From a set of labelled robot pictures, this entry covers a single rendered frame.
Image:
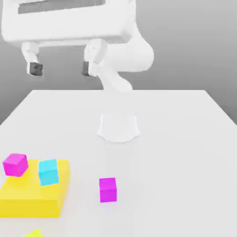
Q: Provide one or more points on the large yellow box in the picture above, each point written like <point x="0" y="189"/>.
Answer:
<point x="31" y="200"/>

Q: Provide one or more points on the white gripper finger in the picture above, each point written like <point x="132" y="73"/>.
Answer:
<point x="33" y="63"/>
<point x="94" y="55"/>

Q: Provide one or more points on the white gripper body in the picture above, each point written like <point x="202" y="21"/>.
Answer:
<point x="70" y="27"/>

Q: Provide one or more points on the small cyan cube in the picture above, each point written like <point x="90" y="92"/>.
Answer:
<point x="48" y="173"/>

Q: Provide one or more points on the small magenta cube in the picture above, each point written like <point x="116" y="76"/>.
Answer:
<point x="15" y="164"/>
<point x="108" y="190"/>

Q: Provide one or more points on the small yellow cube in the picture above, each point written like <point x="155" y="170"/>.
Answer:
<point x="35" y="233"/>

